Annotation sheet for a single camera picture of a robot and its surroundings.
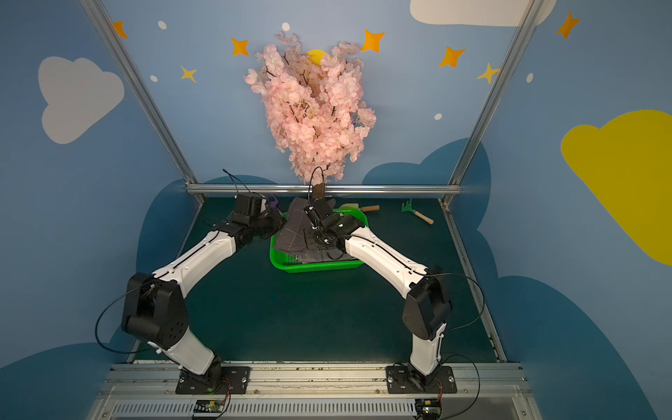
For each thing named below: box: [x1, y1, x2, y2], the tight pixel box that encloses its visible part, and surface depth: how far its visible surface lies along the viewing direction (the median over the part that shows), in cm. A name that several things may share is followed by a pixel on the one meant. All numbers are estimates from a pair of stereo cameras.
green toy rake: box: [400, 198, 435, 225], surface depth 121 cm
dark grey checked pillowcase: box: [273, 196, 323, 253], surface depth 89 cm
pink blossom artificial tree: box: [245, 32, 378, 200], surface depth 72 cm
